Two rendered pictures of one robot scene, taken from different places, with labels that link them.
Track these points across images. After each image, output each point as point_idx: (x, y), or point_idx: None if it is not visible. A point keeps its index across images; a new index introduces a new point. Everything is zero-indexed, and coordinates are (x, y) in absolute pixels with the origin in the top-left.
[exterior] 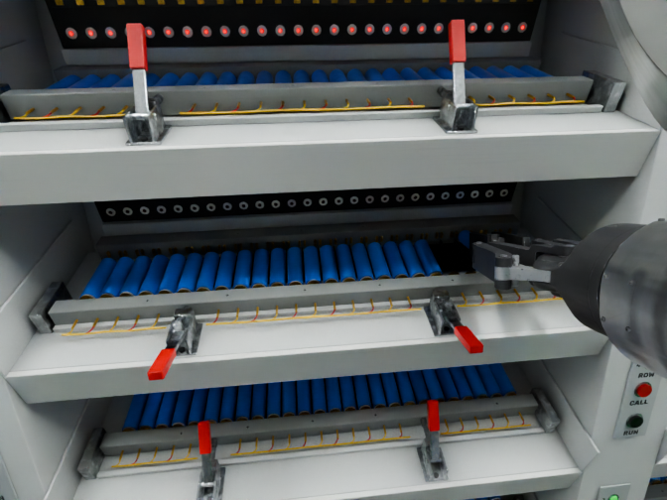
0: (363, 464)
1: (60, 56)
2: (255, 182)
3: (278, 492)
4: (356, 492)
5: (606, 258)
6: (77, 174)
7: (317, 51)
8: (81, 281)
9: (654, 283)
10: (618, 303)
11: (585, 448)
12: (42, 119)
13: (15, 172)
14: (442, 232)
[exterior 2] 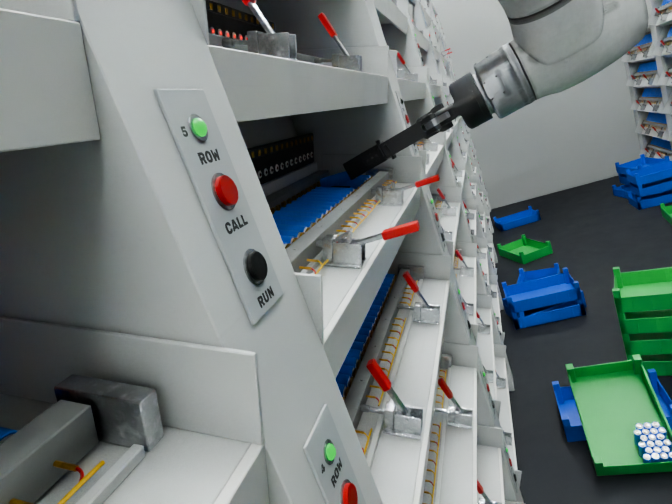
0: (416, 344)
1: None
2: (330, 98)
3: (423, 388)
4: (436, 351)
5: (473, 83)
6: (279, 82)
7: None
8: None
9: (504, 68)
10: (495, 87)
11: (444, 264)
12: None
13: (253, 75)
14: (311, 185)
